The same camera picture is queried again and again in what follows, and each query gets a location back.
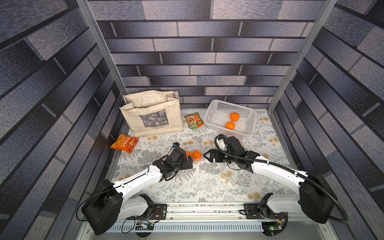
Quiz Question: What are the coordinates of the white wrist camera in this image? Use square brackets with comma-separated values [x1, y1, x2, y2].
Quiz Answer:
[172, 143, 180, 149]
[215, 135, 227, 152]

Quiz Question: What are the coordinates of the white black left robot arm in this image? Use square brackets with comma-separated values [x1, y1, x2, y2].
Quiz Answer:
[81, 147, 193, 236]

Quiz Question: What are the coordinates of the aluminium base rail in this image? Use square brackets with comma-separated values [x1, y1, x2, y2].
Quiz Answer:
[107, 202, 306, 234]

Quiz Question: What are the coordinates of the orange instant noodle packet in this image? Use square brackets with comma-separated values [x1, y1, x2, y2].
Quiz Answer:
[110, 134, 140, 154]

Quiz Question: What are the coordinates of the clear plastic clamshell container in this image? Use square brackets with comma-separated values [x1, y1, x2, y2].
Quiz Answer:
[220, 168, 254, 192]
[182, 143, 205, 162]

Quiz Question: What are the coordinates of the black corrugated cable conduit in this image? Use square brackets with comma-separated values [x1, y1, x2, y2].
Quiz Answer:
[213, 134, 349, 223]

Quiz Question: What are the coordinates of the right aluminium frame post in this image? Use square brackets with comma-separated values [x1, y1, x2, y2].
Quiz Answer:
[268, 0, 337, 114]

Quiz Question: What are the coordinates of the cream canvas Monet tote bag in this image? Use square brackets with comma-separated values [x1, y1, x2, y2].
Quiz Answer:
[120, 90, 184, 137]

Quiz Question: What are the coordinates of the green red snack packet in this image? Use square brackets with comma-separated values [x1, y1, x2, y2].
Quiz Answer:
[185, 112, 205, 130]

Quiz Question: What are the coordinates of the white plastic mesh basket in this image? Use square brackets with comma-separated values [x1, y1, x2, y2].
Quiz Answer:
[204, 100, 257, 138]

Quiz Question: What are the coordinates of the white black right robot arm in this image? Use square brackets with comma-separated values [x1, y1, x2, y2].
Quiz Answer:
[204, 135, 348, 224]

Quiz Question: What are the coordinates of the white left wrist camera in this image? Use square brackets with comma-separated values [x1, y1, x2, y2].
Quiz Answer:
[172, 143, 180, 149]

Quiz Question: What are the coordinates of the left aluminium frame post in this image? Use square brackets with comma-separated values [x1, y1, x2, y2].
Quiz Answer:
[76, 0, 128, 96]

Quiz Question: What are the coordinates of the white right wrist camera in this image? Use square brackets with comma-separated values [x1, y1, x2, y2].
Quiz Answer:
[215, 135, 227, 152]

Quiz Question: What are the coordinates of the aluminium frame post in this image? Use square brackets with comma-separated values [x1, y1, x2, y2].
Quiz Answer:
[76, 0, 128, 96]
[268, 0, 337, 114]

